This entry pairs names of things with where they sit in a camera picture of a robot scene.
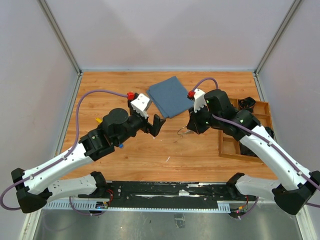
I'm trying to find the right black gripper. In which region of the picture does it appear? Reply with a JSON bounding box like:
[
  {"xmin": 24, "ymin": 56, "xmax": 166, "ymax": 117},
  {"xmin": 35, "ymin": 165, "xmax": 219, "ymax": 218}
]
[{"xmin": 186, "ymin": 102, "xmax": 222, "ymax": 135}]

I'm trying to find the folded blue cloth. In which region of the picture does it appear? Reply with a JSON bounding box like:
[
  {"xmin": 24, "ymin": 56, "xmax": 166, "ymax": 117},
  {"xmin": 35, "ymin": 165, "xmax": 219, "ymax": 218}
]
[{"xmin": 146, "ymin": 76, "xmax": 193, "ymax": 119}]

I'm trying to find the silver metal keyring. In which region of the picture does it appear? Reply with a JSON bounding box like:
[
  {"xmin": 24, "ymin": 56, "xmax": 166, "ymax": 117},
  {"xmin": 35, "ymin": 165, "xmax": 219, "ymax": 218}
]
[{"xmin": 177, "ymin": 126, "xmax": 194, "ymax": 138}]

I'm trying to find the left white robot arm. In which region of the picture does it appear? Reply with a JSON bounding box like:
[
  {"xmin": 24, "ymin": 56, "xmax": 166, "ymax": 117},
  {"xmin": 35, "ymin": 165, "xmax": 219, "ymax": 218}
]
[{"xmin": 11, "ymin": 108, "xmax": 166, "ymax": 214}]

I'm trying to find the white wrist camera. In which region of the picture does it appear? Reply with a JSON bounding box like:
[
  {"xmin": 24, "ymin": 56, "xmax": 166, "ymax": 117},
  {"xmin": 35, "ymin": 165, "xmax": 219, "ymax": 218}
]
[
  {"xmin": 193, "ymin": 88, "xmax": 206, "ymax": 113},
  {"xmin": 130, "ymin": 93, "xmax": 152, "ymax": 119}
]

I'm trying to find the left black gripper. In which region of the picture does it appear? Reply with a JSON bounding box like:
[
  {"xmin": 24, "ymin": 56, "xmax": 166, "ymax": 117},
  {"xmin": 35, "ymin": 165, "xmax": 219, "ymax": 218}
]
[{"xmin": 115, "ymin": 98, "xmax": 166, "ymax": 146}]

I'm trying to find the wooden compartment tray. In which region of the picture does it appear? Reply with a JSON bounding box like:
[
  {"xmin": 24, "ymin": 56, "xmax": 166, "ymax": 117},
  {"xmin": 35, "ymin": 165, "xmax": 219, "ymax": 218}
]
[{"xmin": 218, "ymin": 98, "xmax": 273, "ymax": 163}]

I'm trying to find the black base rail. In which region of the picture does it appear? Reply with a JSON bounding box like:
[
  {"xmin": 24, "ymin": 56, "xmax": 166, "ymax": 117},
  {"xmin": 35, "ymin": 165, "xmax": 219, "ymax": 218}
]
[{"xmin": 76, "ymin": 181, "xmax": 257, "ymax": 212}]

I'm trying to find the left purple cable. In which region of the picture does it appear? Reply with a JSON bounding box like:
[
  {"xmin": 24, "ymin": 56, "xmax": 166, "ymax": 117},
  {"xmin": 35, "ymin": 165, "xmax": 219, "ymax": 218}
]
[{"xmin": 0, "ymin": 89, "xmax": 135, "ymax": 211}]

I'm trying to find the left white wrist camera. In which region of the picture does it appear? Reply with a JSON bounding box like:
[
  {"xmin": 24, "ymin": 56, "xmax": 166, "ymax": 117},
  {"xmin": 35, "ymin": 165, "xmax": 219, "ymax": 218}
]
[{"xmin": 130, "ymin": 93, "xmax": 152, "ymax": 119}]

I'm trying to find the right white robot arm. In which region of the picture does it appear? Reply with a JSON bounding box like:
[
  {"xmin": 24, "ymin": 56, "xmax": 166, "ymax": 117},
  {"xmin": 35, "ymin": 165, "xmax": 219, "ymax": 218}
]
[{"xmin": 186, "ymin": 88, "xmax": 320, "ymax": 215}]

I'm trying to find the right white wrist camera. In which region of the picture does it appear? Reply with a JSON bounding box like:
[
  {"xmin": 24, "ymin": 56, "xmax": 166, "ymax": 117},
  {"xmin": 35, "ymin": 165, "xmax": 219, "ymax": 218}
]
[{"xmin": 193, "ymin": 88, "xmax": 206, "ymax": 113}]

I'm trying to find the dark rolled tie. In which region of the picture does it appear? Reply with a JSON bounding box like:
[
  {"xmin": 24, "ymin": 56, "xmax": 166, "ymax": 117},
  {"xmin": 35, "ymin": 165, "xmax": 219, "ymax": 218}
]
[{"xmin": 264, "ymin": 126, "xmax": 275, "ymax": 139}]

